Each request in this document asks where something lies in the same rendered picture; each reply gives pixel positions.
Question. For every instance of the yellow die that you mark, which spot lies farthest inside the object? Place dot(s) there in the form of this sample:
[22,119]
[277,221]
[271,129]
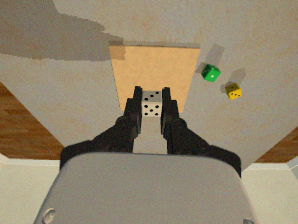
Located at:
[233,91]

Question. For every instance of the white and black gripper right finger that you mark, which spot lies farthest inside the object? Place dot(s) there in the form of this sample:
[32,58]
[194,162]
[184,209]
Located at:
[182,141]

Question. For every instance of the green die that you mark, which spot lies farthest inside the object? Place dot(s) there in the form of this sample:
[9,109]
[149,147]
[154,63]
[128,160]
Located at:
[210,73]

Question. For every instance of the white die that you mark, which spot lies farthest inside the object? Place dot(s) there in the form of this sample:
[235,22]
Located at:
[151,103]

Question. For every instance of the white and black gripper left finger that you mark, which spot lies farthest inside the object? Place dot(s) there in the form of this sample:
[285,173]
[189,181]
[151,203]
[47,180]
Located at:
[118,138]

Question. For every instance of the tan mat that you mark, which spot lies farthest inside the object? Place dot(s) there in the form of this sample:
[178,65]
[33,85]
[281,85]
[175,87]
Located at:
[153,68]

